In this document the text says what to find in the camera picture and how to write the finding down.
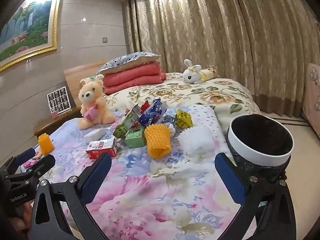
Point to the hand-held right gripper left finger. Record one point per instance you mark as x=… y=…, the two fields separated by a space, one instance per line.
x=97 y=177

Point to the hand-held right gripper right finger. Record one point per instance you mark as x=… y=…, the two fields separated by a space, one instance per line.
x=228 y=180

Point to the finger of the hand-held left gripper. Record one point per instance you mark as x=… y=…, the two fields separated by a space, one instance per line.
x=42 y=163
x=25 y=155

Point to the white bin with black bag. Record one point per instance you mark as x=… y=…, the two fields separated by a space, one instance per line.
x=250 y=152

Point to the white foam net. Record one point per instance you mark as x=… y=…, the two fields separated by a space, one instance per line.
x=195 y=140

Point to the large orange foam net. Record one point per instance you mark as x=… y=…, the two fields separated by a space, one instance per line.
x=157 y=140

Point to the yellow snack wrapper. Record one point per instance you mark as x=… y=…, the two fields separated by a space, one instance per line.
x=183 y=120

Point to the small pink packet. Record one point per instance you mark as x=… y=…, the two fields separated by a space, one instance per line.
x=28 y=164

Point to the small orange foam net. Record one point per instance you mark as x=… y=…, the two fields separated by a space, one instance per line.
x=46 y=143

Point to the red and white carton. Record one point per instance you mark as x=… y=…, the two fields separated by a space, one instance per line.
x=100 y=148

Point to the wooden nightstand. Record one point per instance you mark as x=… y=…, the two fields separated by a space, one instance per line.
x=50 y=127

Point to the white paper block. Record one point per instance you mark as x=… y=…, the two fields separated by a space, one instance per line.
x=95 y=135

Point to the opened green drink carton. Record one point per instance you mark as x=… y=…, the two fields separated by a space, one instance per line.
x=125 y=125

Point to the beige teddy bear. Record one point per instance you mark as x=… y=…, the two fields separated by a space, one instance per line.
x=92 y=100

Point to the crumpled white paper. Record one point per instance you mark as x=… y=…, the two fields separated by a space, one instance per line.
x=170 y=128

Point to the blue plastic bag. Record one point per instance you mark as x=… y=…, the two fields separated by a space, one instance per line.
x=152 y=115

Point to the red snack wrapper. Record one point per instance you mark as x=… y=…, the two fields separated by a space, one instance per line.
x=145 y=105

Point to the wooden headboard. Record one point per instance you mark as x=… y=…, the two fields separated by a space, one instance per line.
x=75 y=80

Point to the small floral pillow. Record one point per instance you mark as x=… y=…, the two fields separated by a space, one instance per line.
x=87 y=80

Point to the beige floral blanket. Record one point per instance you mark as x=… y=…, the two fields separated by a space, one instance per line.
x=175 y=92

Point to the folded pink quilt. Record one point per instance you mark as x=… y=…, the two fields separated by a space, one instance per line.
x=132 y=80

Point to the yellow bear plush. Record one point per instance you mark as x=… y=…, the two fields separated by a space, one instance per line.
x=208 y=73

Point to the white bunny plush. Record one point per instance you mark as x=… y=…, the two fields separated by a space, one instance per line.
x=191 y=76

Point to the panda print pillow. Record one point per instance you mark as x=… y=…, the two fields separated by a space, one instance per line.
x=125 y=60

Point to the pink heart print cover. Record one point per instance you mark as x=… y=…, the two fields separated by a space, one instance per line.
x=312 y=92

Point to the gold framed landscape painting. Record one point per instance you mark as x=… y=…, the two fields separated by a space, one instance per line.
x=25 y=30

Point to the beige patterned curtain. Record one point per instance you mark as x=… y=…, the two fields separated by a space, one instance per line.
x=225 y=30

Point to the black and white photo frame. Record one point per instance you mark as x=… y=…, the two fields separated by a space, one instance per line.
x=58 y=100

